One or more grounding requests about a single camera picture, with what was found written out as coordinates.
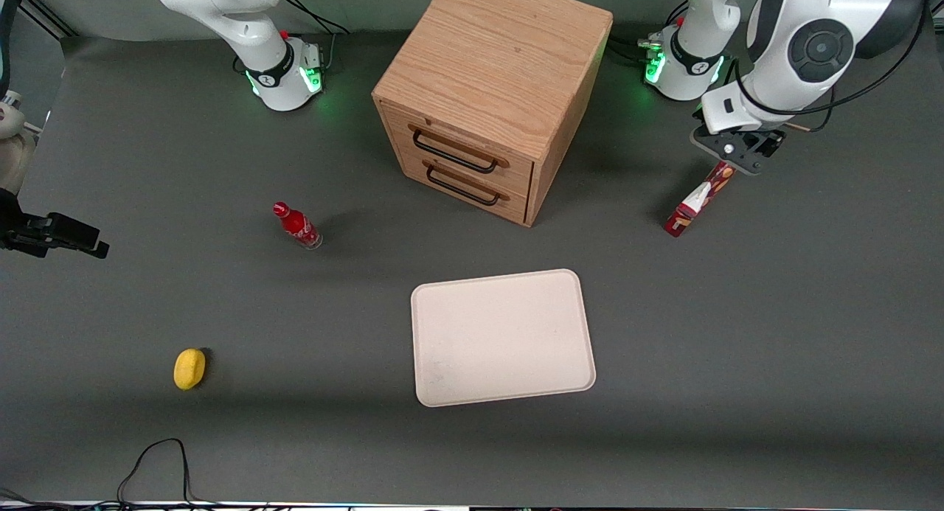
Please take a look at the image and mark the red cookie box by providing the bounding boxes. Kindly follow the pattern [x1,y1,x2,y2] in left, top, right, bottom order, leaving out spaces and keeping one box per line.
[663,161,737,237]

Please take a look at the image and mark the beige rectangular tray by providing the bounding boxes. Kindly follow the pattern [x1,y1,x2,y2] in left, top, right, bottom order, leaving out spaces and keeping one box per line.
[410,268,597,409]

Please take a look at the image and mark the wooden drawer cabinet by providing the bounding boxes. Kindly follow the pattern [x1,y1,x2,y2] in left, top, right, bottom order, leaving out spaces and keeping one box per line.
[372,0,614,228]

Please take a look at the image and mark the yellow lemon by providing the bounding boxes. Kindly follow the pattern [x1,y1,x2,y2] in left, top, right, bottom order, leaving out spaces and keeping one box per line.
[173,347,207,392]

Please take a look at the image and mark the red cola bottle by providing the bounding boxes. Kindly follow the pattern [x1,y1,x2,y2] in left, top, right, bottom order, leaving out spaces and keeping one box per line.
[272,201,324,251]

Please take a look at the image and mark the dark grey table mat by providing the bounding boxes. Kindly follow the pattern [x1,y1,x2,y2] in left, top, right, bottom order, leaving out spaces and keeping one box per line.
[0,13,944,506]

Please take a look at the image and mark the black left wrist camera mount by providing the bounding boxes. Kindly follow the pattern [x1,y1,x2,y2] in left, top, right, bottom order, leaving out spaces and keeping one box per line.
[690,125,785,176]

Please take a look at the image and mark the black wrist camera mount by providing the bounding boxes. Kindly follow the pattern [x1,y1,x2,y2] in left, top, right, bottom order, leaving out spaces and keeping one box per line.
[690,125,785,176]
[0,190,111,260]

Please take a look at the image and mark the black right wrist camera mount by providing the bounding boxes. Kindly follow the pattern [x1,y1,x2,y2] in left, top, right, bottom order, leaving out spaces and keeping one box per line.
[0,190,111,260]

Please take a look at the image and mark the black left base cables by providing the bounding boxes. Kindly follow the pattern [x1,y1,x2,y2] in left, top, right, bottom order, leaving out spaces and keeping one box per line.
[606,1,688,68]

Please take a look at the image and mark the black base cables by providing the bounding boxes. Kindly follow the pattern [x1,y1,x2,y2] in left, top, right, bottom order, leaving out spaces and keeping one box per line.
[282,0,352,71]
[606,1,688,68]

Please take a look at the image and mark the black hanging strap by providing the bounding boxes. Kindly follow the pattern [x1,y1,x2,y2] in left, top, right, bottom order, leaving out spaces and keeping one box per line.
[0,0,25,93]

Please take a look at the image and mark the black frame bar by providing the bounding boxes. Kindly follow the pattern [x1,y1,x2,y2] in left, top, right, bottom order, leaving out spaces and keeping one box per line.
[16,0,79,39]

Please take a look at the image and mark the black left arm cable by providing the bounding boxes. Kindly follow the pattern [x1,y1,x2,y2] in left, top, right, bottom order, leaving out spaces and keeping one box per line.
[734,0,931,133]

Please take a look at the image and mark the wooden drawer black handle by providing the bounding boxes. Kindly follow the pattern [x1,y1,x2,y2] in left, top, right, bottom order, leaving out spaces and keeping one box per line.
[398,148,530,225]
[383,102,535,189]

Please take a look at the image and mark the black right base cables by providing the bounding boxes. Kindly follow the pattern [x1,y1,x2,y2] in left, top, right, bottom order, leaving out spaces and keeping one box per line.
[282,0,352,71]

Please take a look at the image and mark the black looped floor cable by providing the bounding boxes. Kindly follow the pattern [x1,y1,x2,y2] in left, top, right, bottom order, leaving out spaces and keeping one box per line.
[117,437,216,509]

